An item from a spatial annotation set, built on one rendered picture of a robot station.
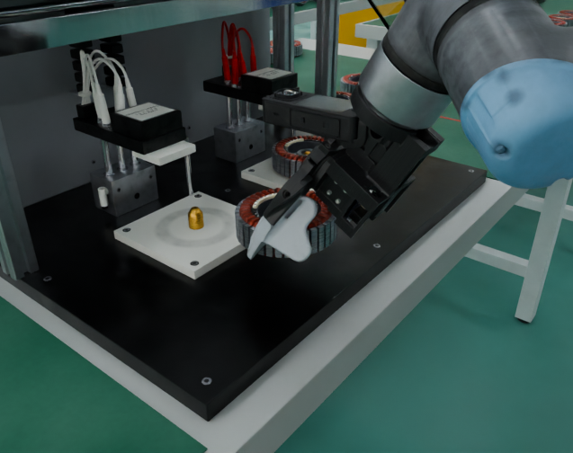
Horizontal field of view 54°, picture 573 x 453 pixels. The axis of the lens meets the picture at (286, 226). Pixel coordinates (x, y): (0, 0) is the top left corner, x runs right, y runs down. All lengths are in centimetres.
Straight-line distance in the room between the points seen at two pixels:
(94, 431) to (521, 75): 43
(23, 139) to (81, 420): 44
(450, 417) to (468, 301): 53
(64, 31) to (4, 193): 19
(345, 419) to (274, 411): 101
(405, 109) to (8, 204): 44
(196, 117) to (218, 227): 36
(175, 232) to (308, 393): 28
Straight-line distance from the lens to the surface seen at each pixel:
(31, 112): 86
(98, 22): 71
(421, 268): 73
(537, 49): 36
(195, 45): 102
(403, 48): 45
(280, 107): 55
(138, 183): 82
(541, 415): 167
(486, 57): 37
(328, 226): 59
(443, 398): 163
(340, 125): 51
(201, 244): 70
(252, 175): 88
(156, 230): 74
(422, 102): 46
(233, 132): 94
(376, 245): 72
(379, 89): 46
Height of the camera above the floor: 114
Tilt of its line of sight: 29 degrees down
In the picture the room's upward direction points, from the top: straight up
